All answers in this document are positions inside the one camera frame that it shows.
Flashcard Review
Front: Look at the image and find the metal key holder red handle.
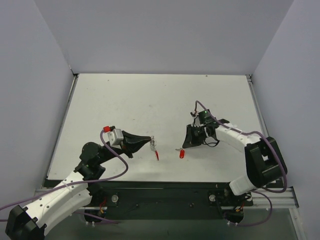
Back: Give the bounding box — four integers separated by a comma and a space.
149, 136, 160, 161

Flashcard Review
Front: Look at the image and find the small key red cap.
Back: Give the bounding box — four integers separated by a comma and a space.
175, 148, 185, 159

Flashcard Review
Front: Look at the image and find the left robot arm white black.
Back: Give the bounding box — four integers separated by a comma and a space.
5, 126, 154, 240

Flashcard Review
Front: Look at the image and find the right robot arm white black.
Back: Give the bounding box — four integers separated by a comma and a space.
182, 110, 288, 196

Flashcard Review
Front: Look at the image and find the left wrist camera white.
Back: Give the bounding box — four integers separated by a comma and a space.
107, 128, 124, 147

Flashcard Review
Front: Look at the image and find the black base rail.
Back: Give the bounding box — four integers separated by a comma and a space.
81, 181, 253, 222

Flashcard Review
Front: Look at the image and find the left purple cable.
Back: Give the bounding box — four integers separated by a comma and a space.
0, 126, 130, 225

